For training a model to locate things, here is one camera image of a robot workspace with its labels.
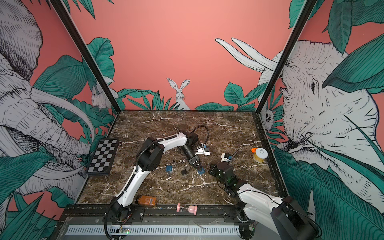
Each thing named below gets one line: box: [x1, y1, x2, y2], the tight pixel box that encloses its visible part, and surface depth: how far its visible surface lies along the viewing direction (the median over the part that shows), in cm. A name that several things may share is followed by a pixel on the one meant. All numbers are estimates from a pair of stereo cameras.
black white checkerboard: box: [85, 138, 119, 176], surface depth 92 cm
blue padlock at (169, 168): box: [166, 165, 174, 173], surface depth 91 cm
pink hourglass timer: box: [176, 203, 198, 216], surface depth 75 cm
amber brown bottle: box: [135, 195, 157, 207], surface depth 76 cm
